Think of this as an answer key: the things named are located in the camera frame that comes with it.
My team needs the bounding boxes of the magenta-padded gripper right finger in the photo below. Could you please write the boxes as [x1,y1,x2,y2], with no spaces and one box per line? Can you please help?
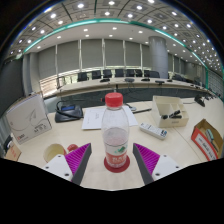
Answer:
[132,142,183,186]

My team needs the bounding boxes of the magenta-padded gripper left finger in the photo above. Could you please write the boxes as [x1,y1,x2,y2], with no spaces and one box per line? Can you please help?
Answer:
[42,142,93,186]

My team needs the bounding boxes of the clear water bottle red cap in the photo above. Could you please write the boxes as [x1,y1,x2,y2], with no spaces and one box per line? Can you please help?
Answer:
[100,92,131,169]

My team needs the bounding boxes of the white remote control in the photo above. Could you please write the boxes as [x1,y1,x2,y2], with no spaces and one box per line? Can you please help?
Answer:
[139,122,169,140]

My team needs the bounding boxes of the white paper sheets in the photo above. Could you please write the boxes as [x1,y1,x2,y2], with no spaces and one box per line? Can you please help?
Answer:
[81,105,139,131]

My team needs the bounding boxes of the black marker pen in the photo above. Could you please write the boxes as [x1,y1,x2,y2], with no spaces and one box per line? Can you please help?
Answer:
[161,109,183,120]

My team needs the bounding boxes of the beige open organizer box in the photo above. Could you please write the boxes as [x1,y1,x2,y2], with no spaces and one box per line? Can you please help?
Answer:
[151,95,190,128]

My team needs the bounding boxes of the brown cardboard box red side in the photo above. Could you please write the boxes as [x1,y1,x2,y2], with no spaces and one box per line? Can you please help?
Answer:
[190,118,224,162]

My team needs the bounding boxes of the white cardboard box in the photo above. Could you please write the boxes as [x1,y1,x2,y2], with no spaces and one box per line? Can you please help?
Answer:
[5,93,53,145]

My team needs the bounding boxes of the black power strip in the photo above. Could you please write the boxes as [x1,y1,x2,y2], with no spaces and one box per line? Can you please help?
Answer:
[2,134,14,156]

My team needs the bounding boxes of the long curved conference desk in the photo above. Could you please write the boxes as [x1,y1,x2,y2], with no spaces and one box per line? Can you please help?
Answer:
[54,77,215,105]

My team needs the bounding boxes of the row of black office chairs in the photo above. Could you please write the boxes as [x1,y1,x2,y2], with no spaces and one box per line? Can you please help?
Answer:
[77,68,188,83]

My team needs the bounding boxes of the group of ceiling lights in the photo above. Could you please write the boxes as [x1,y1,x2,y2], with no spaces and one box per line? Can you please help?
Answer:
[6,0,224,68]

